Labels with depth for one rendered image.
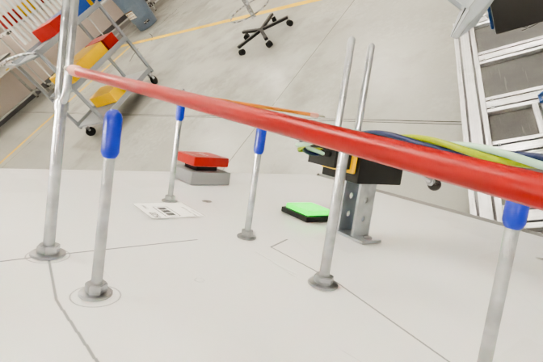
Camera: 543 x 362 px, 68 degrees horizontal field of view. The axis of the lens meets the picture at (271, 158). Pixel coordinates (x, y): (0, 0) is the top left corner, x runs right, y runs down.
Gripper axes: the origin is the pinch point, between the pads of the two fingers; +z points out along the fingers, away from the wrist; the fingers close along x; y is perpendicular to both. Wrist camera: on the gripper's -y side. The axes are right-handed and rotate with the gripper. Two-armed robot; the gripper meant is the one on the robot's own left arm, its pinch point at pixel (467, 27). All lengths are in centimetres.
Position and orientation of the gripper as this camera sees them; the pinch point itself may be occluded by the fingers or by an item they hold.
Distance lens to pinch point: 46.1
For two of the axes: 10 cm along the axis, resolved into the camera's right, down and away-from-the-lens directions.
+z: -3.3, 8.7, 3.7
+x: -2.3, 3.1, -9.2
